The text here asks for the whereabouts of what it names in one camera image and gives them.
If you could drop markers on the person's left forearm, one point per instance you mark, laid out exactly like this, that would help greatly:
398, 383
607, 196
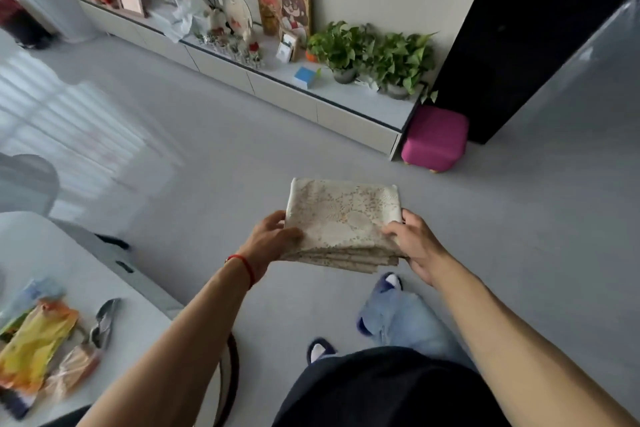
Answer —
175, 351

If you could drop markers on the person's right forearm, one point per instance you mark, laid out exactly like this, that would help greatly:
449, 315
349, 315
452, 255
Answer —
515, 346

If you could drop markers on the blue snack packet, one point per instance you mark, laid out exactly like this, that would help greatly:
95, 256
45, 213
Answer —
35, 294

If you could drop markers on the white round decorative plate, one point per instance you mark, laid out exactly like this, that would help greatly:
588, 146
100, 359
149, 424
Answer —
239, 14

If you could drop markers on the clear bread packet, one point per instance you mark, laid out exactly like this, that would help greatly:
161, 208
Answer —
72, 371

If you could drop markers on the dark bag on floor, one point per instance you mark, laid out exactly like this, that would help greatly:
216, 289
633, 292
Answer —
25, 26

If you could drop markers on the wooden photo frame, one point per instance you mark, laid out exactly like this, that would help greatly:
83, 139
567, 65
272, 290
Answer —
294, 41

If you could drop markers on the beige lace tablecloth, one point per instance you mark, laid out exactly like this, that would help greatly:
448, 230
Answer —
345, 221

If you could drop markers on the white round chair back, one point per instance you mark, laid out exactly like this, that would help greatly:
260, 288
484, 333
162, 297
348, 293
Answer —
27, 181

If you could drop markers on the person's black top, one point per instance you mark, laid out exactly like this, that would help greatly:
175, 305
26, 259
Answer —
390, 391

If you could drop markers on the blue white small box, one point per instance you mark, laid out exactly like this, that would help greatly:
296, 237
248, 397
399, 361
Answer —
306, 76

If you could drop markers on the white crumpled tissue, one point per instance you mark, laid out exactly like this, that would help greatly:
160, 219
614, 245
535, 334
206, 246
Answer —
367, 82

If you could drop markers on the yellow snack packet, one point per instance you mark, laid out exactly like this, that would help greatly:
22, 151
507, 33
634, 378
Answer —
35, 346

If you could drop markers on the black tall unit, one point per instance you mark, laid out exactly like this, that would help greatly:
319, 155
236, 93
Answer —
525, 31

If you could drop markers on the white plastic bag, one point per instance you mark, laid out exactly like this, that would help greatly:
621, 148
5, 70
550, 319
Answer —
180, 16

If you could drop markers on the orange pumpkin shaped pot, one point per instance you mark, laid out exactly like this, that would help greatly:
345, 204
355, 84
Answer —
310, 56

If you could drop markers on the long white tv cabinet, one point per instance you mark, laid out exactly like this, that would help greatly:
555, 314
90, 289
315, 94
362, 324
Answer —
345, 91

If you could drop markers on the person's right hand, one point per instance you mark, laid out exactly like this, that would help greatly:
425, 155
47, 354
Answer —
420, 246

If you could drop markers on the small white desk display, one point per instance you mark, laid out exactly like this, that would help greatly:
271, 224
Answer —
283, 52

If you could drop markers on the person's left hand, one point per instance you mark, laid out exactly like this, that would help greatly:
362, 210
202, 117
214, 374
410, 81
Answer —
270, 241

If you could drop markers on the magenta square stool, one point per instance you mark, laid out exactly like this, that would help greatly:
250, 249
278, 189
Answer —
435, 136

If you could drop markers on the green pothos in glass pot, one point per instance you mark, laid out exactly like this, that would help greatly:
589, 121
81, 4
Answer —
405, 61

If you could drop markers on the green pothos in frosted pot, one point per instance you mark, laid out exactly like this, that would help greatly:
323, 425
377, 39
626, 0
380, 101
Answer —
340, 46

